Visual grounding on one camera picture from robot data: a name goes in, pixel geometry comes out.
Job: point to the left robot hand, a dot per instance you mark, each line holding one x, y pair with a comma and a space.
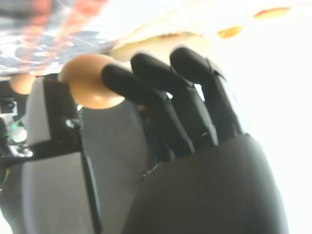
207, 190

